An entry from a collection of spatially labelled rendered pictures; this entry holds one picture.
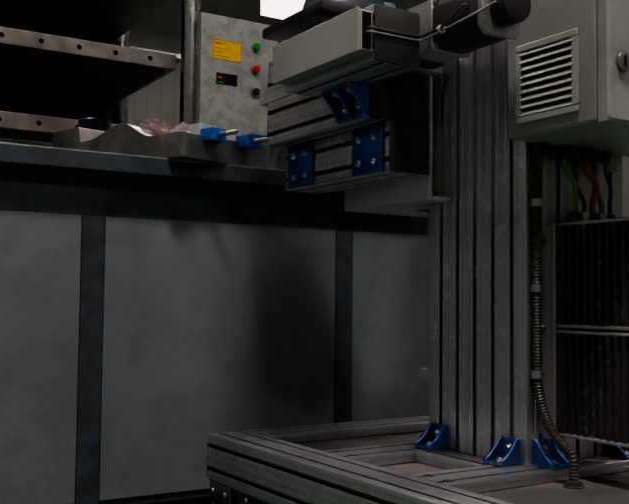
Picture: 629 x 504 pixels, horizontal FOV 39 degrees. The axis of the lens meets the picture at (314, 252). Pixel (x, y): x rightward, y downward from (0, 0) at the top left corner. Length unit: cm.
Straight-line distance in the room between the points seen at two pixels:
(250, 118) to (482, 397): 178
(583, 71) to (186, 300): 103
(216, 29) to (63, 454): 170
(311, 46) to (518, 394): 67
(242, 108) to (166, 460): 148
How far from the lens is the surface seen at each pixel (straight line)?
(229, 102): 310
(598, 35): 140
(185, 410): 202
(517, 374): 153
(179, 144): 193
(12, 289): 189
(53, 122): 281
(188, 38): 295
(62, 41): 287
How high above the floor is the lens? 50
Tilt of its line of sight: 3 degrees up
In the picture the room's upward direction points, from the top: 1 degrees clockwise
